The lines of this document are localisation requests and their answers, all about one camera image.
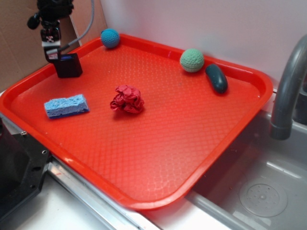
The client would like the crumpled red cloth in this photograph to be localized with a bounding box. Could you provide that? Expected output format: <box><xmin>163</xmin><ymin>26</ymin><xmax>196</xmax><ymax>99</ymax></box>
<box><xmin>110</xmin><ymin>85</ymin><xmax>144</xmax><ymax>114</ymax></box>

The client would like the grey braided cable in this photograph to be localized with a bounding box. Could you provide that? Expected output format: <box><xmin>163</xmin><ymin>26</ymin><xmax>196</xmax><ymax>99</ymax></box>
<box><xmin>59</xmin><ymin>0</ymin><xmax>95</xmax><ymax>53</ymax></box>

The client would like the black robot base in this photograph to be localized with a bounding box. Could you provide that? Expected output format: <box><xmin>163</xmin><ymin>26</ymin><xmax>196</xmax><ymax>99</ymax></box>
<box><xmin>0</xmin><ymin>120</ymin><xmax>50</xmax><ymax>221</ymax></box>

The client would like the green textured ball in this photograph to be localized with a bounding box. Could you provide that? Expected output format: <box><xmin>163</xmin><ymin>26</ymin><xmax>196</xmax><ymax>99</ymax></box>
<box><xmin>180</xmin><ymin>48</ymin><xmax>204</xmax><ymax>73</ymax></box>

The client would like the brown cardboard panel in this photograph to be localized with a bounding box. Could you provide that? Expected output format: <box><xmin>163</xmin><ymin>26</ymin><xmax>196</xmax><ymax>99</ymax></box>
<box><xmin>0</xmin><ymin>0</ymin><xmax>106</xmax><ymax>92</ymax></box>

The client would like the blue crochet ball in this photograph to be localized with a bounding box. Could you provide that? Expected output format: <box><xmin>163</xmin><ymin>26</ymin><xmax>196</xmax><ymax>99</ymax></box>
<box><xmin>100</xmin><ymin>28</ymin><xmax>120</xmax><ymax>48</ymax></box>

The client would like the dark teal oblong object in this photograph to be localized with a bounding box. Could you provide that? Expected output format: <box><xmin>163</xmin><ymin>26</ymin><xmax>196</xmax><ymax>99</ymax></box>
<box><xmin>205</xmin><ymin>64</ymin><xmax>228</xmax><ymax>94</ymax></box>

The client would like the blue sponge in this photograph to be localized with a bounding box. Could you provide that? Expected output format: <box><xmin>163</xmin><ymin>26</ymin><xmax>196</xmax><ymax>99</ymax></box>
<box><xmin>44</xmin><ymin>94</ymin><xmax>90</xmax><ymax>119</ymax></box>

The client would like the grey faucet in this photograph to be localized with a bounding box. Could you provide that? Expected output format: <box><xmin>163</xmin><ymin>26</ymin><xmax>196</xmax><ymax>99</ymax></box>
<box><xmin>269</xmin><ymin>35</ymin><xmax>307</xmax><ymax>140</ymax></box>

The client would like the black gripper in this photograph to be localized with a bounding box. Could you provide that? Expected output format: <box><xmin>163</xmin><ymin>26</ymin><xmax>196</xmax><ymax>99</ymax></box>
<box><xmin>27</xmin><ymin>0</ymin><xmax>73</xmax><ymax>63</ymax></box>

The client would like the grey sink basin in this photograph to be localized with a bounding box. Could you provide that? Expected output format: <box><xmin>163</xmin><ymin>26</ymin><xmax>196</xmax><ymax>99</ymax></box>
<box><xmin>187</xmin><ymin>112</ymin><xmax>307</xmax><ymax>230</ymax></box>

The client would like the red plastic tray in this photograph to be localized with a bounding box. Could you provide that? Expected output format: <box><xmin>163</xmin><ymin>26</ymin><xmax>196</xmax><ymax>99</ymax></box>
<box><xmin>0</xmin><ymin>34</ymin><xmax>273</xmax><ymax>210</ymax></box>

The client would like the black box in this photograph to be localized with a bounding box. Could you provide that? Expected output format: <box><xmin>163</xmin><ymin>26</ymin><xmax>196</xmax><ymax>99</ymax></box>
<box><xmin>53</xmin><ymin>53</ymin><xmax>83</xmax><ymax>78</ymax></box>

